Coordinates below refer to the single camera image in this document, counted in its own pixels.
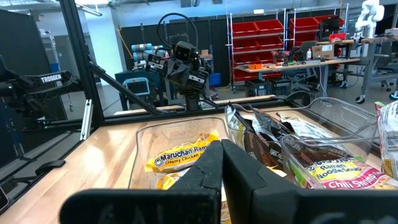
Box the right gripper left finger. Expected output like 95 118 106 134
169 140 224 224

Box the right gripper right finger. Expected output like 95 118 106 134
223 139 299 224

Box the black wheeled cart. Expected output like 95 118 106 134
114 70 175 108

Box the blue storage bin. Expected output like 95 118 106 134
208 72 222 88

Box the blue framed teach pendant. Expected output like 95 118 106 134
123 77 152 96

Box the black equipment crate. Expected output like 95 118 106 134
244 79 271 98
270 77 293 96

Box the wide clear plastic bin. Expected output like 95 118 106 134
127 116 233 190

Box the red bin shelving rack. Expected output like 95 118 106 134
228 11 287 86
285 4 349 60

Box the wooden top workbench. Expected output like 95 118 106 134
234 57 361 94

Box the cardboard box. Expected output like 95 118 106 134
312 44 335 60

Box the black edge clamp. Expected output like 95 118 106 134
35 159 66 175

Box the black partition panel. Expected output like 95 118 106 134
0 9 52 94

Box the grey leg workbench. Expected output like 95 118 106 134
317 34 398 105

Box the grey office chair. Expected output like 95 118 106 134
373 52 398 93

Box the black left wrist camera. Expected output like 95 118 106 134
173 41 197 63

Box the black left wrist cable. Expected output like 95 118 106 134
156 12 200 50

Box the black aluminium table frame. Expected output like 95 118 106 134
0 0 312 215

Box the white frame bracket strip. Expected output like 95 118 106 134
80 99 94 141

